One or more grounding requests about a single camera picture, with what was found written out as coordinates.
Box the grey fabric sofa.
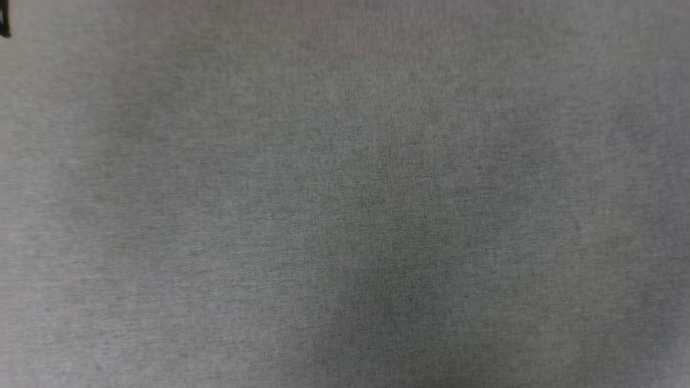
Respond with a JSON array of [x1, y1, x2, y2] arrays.
[[0, 0, 690, 388]]

